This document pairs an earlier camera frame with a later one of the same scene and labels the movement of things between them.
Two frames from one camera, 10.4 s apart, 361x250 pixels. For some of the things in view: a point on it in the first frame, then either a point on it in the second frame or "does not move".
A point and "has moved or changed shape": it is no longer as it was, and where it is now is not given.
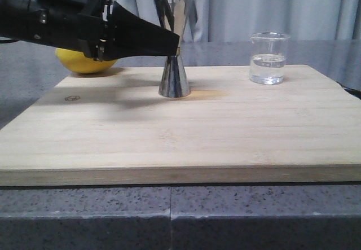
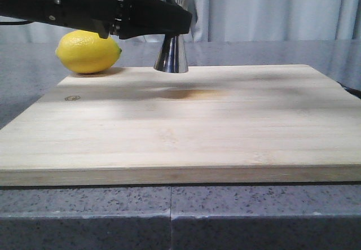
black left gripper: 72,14 to 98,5
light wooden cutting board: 115,128 does not move
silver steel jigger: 171,7 has moved or changed shape
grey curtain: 233,9 does not move
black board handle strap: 355,92 does not move
